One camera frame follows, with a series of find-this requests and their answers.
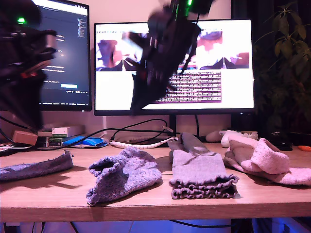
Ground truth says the blue knitted sock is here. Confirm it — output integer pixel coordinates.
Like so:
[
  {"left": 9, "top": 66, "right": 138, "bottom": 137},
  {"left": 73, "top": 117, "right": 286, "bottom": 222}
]
[
  {"left": 86, "top": 146, "right": 163, "bottom": 206},
  {"left": 0, "top": 150, "right": 74, "bottom": 182}
]

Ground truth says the grey ribbed sock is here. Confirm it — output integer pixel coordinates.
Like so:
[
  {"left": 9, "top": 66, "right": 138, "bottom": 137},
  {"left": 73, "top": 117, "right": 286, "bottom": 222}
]
[
  {"left": 170, "top": 179, "right": 240, "bottom": 200},
  {"left": 167, "top": 132, "right": 240, "bottom": 187}
]

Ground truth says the pink fluffy sock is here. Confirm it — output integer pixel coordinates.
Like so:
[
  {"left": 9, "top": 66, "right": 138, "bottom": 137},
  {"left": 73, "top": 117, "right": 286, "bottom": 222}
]
[
  {"left": 223, "top": 155, "right": 311, "bottom": 186},
  {"left": 227, "top": 134, "right": 291, "bottom": 176}
]

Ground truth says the bright screen monitor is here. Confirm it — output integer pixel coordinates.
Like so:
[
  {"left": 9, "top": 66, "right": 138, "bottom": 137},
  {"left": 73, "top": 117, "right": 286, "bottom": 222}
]
[{"left": 94, "top": 19, "right": 255, "bottom": 116}]

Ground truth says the pale grey flat object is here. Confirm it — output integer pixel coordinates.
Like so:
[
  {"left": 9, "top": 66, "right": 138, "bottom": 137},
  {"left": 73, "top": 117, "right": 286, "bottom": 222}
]
[{"left": 43, "top": 122, "right": 64, "bottom": 132}]

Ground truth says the black monitor stand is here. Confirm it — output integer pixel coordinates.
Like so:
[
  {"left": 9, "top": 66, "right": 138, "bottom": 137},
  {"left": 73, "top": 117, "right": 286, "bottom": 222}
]
[{"left": 169, "top": 115, "right": 185, "bottom": 141}]

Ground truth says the white box green label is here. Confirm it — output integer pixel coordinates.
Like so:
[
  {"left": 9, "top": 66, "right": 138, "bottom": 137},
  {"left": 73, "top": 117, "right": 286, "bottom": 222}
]
[{"left": 51, "top": 125, "right": 85, "bottom": 138}]

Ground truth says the black flat device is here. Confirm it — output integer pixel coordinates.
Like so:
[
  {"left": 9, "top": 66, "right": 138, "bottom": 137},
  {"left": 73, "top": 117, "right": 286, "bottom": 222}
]
[{"left": 0, "top": 142, "right": 37, "bottom": 157}]

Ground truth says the dark code screen monitor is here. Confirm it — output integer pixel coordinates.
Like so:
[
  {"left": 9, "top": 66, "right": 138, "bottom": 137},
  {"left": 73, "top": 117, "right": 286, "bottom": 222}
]
[{"left": 0, "top": 0, "right": 92, "bottom": 112}]

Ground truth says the blue plastic packet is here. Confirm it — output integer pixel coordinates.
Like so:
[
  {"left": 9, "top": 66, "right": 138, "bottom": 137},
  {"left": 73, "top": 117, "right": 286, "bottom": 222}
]
[{"left": 62, "top": 135, "right": 109, "bottom": 148}]

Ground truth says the pale round controller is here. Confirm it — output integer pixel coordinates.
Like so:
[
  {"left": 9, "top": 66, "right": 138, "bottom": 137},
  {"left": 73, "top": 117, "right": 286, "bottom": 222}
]
[{"left": 205, "top": 131, "right": 223, "bottom": 143}]

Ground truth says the white game controller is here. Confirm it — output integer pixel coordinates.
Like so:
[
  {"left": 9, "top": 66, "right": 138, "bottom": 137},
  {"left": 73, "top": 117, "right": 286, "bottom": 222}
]
[{"left": 220, "top": 130, "right": 259, "bottom": 148}]

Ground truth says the green leafy houseplant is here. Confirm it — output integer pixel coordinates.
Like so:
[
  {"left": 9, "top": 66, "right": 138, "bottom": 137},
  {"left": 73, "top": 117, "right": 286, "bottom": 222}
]
[{"left": 252, "top": 2, "right": 311, "bottom": 146}]

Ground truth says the black wallet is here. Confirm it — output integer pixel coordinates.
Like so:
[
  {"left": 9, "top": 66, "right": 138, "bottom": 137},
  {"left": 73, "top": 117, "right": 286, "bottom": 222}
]
[{"left": 274, "top": 143, "right": 294, "bottom": 151}]

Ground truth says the black slanting wall cable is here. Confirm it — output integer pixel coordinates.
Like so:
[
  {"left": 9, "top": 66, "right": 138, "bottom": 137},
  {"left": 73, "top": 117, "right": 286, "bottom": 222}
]
[{"left": 0, "top": 116, "right": 29, "bottom": 130}]

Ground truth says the black arching desk cable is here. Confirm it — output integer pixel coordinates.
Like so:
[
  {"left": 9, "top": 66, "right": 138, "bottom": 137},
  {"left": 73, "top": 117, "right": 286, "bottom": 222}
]
[{"left": 110, "top": 118, "right": 169, "bottom": 144}]

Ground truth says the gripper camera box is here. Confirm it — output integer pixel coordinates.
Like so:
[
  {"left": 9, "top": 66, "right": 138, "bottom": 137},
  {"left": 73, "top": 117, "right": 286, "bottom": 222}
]
[
  {"left": 45, "top": 33, "right": 58, "bottom": 49},
  {"left": 121, "top": 31, "right": 144, "bottom": 58}
]

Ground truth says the white coiled cable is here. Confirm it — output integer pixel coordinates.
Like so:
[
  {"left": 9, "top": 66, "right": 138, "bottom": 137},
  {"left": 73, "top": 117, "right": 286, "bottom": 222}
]
[{"left": 109, "top": 136, "right": 179, "bottom": 150}]

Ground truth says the black long desk cable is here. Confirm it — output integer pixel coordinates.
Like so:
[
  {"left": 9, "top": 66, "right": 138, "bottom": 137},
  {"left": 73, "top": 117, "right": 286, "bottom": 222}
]
[{"left": 43, "top": 128, "right": 185, "bottom": 149}]

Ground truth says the black monitor cable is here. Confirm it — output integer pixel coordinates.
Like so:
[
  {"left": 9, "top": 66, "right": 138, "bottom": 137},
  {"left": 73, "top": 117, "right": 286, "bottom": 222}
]
[{"left": 194, "top": 115, "right": 201, "bottom": 139}]

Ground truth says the black cable under table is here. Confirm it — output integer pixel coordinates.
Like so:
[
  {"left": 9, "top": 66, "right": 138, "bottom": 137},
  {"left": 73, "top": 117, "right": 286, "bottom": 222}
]
[{"left": 170, "top": 219, "right": 233, "bottom": 229}]

